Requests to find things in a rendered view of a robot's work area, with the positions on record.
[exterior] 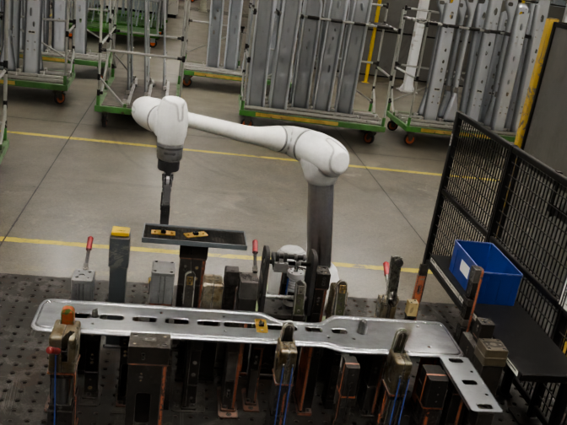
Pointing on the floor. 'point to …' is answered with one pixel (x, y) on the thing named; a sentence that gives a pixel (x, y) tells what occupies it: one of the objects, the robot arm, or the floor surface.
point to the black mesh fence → (534, 416)
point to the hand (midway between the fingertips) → (164, 213)
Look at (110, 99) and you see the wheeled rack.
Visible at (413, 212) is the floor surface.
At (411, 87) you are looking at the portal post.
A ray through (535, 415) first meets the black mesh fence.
